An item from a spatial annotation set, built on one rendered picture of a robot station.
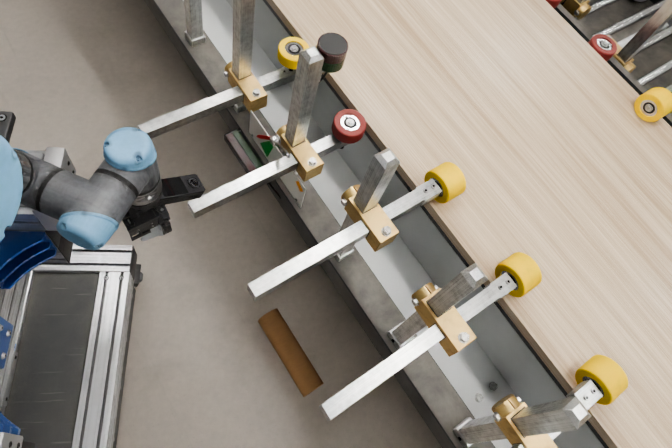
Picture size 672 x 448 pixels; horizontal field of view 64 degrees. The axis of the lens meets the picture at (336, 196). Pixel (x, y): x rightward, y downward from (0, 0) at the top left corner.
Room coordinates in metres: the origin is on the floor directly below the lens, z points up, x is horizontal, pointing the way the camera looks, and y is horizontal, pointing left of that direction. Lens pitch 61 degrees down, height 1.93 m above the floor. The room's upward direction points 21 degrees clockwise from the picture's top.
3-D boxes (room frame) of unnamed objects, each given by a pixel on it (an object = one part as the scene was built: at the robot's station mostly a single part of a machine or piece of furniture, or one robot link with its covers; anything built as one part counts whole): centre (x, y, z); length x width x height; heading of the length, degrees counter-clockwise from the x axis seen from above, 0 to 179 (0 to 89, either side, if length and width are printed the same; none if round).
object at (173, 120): (0.77, 0.35, 0.81); 0.44 x 0.03 x 0.04; 143
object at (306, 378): (0.42, -0.05, 0.04); 0.30 x 0.08 x 0.08; 53
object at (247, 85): (0.83, 0.32, 0.81); 0.14 x 0.06 x 0.05; 53
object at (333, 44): (0.73, 0.11, 1.06); 0.06 x 0.06 x 0.22; 53
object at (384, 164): (0.55, -0.06, 0.92); 0.04 x 0.04 x 0.48; 53
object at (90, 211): (0.27, 0.35, 1.12); 0.11 x 0.11 x 0.08; 88
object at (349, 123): (0.77, 0.03, 0.85); 0.08 x 0.08 x 0.11
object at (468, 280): (0.40, -0.26, 0.91); 0.04 x 0.04 x 0.48; 53
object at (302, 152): (0.69, 0.12, 0.85); 0.14 x 0.06 x 0.05; 53
